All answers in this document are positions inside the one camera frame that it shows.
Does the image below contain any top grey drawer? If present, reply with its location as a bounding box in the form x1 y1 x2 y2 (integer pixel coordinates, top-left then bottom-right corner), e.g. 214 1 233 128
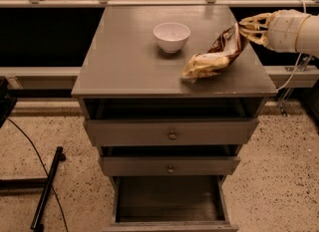
85 118 258 146

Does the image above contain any white cable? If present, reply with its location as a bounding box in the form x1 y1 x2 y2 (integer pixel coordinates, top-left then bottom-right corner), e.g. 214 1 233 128
276 0 309 93

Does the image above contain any metal railing frame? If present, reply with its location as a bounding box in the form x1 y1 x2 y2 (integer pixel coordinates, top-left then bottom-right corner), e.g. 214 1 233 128
0 0 319 91

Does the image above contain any brown chip bag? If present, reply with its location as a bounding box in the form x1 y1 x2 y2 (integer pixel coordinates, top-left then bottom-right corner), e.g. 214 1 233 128
181 23 242 80

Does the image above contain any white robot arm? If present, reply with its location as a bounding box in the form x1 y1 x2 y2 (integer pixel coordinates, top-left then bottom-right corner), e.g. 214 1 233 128
239 9 319 58

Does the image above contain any grey wooden drawer cabinet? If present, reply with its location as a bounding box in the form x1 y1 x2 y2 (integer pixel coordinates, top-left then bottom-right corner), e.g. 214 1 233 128
71 5 279 232

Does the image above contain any black metal stand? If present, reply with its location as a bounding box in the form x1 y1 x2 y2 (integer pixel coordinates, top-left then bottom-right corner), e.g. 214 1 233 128
0 146 66 232

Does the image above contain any middle grey drawer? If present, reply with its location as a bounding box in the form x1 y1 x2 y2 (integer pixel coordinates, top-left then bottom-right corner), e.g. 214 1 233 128
99 156 240 176

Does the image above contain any black cable on floor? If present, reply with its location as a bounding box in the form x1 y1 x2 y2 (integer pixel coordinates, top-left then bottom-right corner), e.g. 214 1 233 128
6 117 70 232

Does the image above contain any grey drawer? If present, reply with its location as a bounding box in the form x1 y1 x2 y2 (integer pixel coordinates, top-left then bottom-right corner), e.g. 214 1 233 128
103 175 238 232
85 118 258 146
99 156 240 176

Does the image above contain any bottom grey drawer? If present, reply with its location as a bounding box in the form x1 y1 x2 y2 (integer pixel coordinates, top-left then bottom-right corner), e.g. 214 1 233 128
103 175 238 232

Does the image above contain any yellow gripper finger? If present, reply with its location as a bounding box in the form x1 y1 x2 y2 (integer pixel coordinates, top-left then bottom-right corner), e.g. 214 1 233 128
239 28 268 47
239 13 273 29

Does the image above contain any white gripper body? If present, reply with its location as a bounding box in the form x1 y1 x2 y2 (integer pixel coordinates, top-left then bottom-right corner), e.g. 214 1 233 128
266 9 310 53

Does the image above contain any white ceramic bowl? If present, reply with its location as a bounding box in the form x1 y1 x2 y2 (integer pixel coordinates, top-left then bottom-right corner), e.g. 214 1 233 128
153 22 190 53

